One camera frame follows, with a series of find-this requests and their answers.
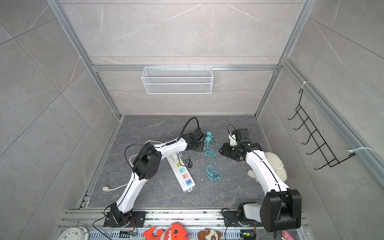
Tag white charger with black cable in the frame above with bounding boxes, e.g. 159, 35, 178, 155
178, 152, 193, 169

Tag white power strip colourful sockets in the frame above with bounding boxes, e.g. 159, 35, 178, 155
167, 154, 196, 192

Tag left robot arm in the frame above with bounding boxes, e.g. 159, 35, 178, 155
104, 128, 205, 228

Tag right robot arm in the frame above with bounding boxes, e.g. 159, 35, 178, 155
219, 129, 302, 232

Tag white plush seal toy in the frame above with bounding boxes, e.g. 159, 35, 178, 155
264, 152, 288, 182

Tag brown white plush dog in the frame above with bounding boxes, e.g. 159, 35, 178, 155
198, 229, 223, 240

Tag red plush lobster toy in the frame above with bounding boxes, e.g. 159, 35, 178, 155
143, 223, 189, 240

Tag pink plush toy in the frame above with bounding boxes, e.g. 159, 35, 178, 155
282, 231, 294, 240

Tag white round clock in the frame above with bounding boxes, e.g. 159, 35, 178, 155
58, 227, 89, 240

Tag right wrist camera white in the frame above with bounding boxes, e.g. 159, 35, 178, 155
229, 134, 238, 147

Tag teal coiled cable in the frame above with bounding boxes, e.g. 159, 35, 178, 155
203, 137, 222, 182

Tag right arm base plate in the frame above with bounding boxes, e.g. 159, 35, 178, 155
221, 209, 263, 228

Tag white wire mesh basket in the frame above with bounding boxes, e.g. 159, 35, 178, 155
141, 67, 214, 95

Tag black wall hook rack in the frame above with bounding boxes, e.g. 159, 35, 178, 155
287, 89, 356, 170

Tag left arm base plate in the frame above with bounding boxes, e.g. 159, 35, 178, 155
103, 211, 147, 228

